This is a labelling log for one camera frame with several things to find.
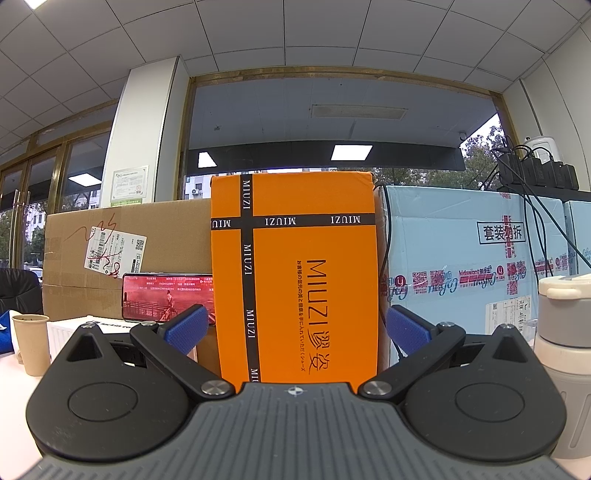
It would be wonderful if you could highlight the grey and white container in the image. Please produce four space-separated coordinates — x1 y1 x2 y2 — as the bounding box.
533 273 591 460

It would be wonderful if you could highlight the orange cardboard box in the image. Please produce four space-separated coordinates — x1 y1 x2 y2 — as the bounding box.
210 171 384 394

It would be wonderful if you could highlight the brown cardboard box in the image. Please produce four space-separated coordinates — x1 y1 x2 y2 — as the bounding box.
42 198 214 324

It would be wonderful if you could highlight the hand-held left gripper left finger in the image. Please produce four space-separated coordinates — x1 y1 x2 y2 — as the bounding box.
65 304 235 400

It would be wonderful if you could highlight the brown paper cup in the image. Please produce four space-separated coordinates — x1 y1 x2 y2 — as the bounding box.
11 314 51 377

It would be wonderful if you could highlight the black cable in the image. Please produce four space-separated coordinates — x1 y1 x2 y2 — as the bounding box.
521 193 554 278
524 194 550 259

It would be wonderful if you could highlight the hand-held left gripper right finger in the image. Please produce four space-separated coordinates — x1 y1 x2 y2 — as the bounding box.
358 305 533 400

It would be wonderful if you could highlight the smartphone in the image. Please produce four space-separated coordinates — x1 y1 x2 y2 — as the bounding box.
121 272 217 327

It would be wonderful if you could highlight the gold framed glass door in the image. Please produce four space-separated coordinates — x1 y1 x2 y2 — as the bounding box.
0 131 112 278

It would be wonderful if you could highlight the white flat box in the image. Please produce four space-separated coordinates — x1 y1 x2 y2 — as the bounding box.
46 316 200 366

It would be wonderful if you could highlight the large light blue cardboard box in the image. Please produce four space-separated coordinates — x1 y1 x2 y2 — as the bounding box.
374 185 571 370

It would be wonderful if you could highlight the row of black chargers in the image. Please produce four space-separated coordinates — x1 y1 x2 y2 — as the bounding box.
497 151 581 191

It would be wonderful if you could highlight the framed wall certificate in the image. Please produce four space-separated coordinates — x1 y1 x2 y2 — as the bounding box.
111 165 151 208

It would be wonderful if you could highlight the blue bag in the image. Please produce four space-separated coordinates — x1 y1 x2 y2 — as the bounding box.
0 310 19 356

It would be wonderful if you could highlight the black office chair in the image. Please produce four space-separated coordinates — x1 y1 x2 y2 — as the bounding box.
0 269 43 320

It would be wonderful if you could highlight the white device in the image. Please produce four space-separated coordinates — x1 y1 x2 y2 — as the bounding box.
526 135 557 160

